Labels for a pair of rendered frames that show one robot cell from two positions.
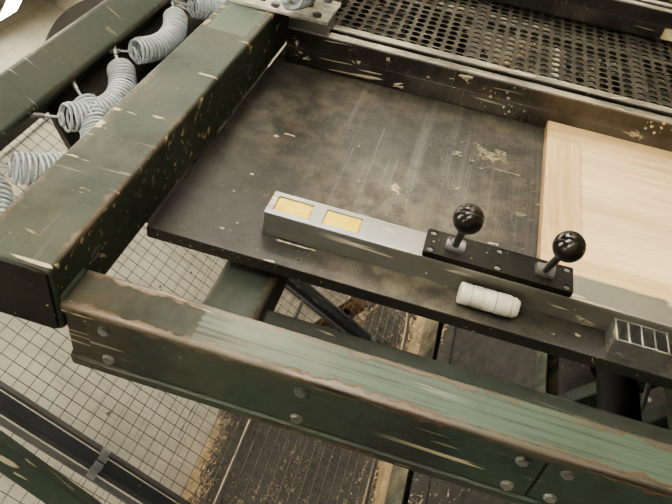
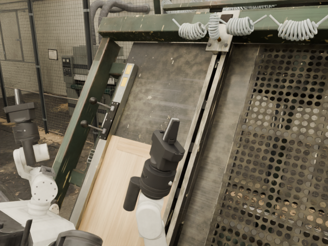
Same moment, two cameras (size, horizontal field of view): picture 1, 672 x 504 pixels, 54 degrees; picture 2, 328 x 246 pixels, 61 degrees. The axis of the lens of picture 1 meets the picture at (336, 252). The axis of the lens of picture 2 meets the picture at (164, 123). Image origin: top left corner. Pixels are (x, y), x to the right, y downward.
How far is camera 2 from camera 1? 1.75 m
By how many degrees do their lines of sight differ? 79
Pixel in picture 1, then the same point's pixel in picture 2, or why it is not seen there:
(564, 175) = not seen: hidden behind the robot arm
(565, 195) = (142, 150)
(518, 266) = (106, 125)
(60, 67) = not seen: outside the picture
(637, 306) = (96, 155)
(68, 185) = (116, 22)
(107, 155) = (126, 23)
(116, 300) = (102, 45)
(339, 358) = (88, 86)
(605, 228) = (129, 161)
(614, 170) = not seen: hidden behind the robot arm
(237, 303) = (120, 69)
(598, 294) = (100, 146)
